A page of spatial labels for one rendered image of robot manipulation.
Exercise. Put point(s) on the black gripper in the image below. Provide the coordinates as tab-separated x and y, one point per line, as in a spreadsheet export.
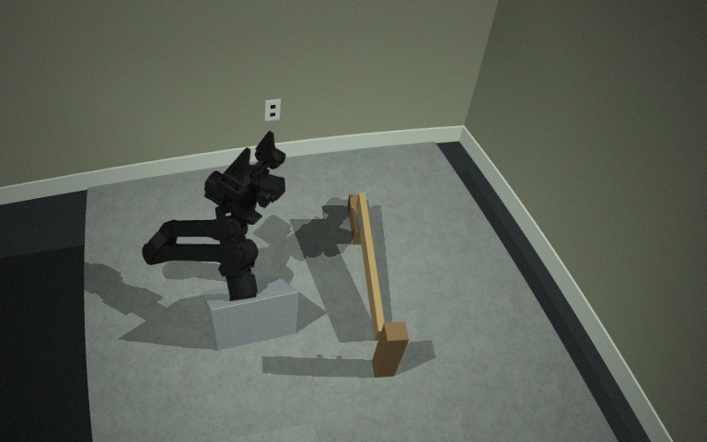
236	180

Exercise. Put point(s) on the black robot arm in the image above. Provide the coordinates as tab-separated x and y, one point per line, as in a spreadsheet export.
235	253

